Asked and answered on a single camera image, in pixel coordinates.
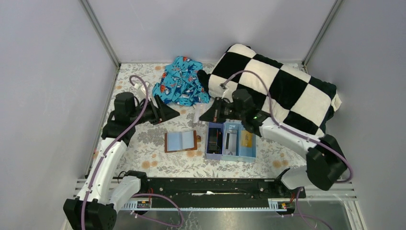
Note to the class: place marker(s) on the yellow card in organizer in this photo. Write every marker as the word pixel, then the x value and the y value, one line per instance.
pixel 246 139

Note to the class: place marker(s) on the blue three-compartment organizer box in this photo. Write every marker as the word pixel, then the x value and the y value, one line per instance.
pixel 243 154

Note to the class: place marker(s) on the floral patterned table mat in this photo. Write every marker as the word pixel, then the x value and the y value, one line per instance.
pixel 146 153

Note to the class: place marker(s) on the brown leather card holder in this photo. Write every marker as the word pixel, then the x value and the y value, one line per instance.
pixel 180 141

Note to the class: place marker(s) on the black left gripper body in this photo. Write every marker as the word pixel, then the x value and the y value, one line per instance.
pixel 157 109

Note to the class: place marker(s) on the aluminium frame rail front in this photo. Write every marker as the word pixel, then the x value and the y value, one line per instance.
pixel 342 193

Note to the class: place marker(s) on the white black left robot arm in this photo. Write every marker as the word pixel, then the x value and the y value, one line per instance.
pixel 104 165

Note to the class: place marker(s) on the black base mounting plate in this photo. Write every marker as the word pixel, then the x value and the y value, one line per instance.
pixel 189 193

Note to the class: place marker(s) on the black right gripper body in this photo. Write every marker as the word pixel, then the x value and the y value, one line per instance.
pixel 219 109

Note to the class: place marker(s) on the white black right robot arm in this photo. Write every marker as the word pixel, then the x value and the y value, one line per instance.
pixel 325 161

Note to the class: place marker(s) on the white black card in organizer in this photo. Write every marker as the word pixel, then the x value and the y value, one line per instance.
pixel 231 142

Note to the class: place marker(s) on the blue shark print cloth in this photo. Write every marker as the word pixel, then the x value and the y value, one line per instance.
pixel 180 84

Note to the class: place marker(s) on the black white checkered pillow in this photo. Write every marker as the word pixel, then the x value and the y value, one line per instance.
pixel 295 98

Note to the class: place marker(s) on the black item in organizer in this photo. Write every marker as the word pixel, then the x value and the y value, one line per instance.
pixel 215 137

